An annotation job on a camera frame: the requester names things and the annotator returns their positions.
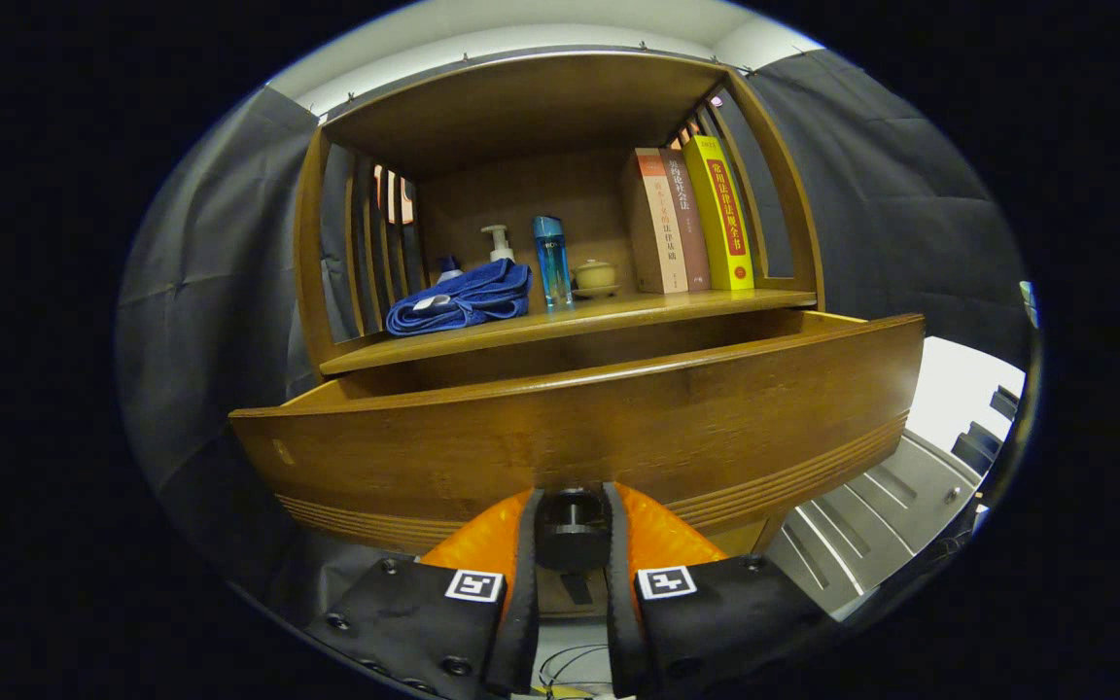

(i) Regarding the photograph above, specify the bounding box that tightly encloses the blue folded towel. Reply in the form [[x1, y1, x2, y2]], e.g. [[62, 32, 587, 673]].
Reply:
[[385, 259, 533, 337]]

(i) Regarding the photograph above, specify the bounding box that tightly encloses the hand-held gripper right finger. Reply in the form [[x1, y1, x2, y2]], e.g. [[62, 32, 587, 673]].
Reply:
[[602, 483, 843, 699]]

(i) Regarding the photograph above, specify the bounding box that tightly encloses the beige book with orange band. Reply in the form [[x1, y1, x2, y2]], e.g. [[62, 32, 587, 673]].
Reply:
[[620, 148, 689, 295]]

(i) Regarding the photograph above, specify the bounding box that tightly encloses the yellow book with red label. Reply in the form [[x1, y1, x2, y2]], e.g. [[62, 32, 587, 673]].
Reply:
[[682, 136, 756, 291]]

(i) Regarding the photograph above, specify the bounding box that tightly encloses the beige lidded teacup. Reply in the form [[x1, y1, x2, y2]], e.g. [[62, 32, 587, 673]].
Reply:
[[572, 259, 620, 298]]

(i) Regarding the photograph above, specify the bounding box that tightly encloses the grey metal drawer unit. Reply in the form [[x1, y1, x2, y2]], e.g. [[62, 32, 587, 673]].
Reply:
[[764, 428, 984, 618]]

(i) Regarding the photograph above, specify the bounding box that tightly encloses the brown book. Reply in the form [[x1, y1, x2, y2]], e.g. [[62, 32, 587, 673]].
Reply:
[[659, 149, 713, 292]]

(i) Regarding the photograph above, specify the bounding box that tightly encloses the wooden countertop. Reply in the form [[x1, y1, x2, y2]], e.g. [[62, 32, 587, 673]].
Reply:
[[320, 288, 819, 375]]

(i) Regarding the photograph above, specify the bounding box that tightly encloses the tall clear blue bottle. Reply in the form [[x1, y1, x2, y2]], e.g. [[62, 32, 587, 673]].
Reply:
[[533, 216, 575, 310]]

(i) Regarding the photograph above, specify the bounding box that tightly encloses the wooden drawer with black knob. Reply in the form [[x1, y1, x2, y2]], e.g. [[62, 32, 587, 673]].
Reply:
[[229, 309, 926, 571]]

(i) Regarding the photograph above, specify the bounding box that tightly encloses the wooden cabinet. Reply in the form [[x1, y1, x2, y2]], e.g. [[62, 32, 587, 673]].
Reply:
[[293, 51, 825, 623]]

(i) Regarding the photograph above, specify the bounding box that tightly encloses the black cable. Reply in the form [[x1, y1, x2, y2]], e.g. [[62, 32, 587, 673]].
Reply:
[[539, 644, 610, 693]]

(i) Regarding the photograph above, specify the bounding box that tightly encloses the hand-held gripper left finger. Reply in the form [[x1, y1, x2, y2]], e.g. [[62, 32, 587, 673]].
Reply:
[[302, 489, 543, 699]]

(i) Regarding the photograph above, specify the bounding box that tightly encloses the white table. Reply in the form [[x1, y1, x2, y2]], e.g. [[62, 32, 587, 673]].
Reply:
[[905, 335, 1026, 458]]

